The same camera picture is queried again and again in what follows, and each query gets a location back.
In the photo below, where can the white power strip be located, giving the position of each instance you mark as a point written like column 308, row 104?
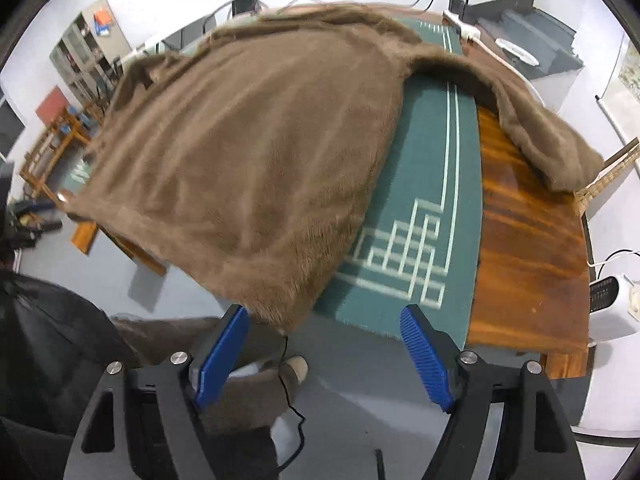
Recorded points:
column 467, row 32

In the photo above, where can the green table mat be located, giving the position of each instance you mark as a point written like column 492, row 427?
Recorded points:
column 419, row 240

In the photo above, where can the brown fleece garment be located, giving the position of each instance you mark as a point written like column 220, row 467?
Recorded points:
column 251, row 163

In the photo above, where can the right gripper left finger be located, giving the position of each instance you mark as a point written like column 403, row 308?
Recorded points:
column 144, row 424

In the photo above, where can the black power adapter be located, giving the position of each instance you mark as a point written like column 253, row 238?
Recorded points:
column 457, row 6

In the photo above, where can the hanging scroll painting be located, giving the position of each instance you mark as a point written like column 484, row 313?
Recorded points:
column 619, row 101

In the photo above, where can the beige storage cabinet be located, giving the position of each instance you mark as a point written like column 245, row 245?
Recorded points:
column 84, row 55

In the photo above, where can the white space heater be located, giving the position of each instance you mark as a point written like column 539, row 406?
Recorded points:
column 614, row 302

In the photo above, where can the wooden chair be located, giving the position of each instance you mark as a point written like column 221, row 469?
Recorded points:
column 69, row 127

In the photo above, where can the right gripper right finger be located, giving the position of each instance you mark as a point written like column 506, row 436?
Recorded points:
column 535, row 440

